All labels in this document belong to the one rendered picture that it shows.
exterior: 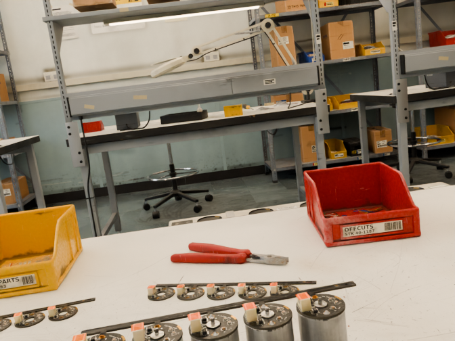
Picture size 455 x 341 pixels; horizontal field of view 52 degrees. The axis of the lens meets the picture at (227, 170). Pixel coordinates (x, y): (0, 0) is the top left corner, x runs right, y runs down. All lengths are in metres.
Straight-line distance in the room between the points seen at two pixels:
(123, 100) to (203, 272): 2.03
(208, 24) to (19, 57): 1.77
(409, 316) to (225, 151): 4.28
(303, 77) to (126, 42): 2.46
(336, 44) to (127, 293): 4.01
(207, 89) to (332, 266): 2.03
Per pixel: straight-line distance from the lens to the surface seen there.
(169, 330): 0.25
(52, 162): 4.79
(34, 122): 4.79
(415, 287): 0.42
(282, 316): 0.25
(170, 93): 2.44
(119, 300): 0.45
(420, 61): 2.72
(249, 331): 0.25
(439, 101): 2.86
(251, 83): 2.46
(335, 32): 4.37
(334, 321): 0.25
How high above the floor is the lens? 0.93
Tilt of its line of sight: 11 degrees down
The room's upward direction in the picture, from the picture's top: 7 degrees counter-clockwise
